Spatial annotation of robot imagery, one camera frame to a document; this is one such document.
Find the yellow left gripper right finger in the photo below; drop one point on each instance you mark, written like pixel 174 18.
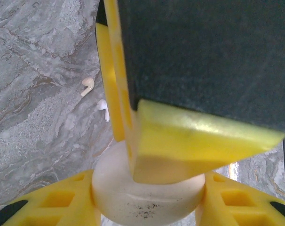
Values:
pixel 241 207

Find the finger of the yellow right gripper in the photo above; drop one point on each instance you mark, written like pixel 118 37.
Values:
pixel 203 58
pixel 107 70

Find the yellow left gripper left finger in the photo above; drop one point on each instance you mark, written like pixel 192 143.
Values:
pixel 50 204

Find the off-white earbud charging case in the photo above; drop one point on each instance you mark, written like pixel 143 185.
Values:
pixel 144 200

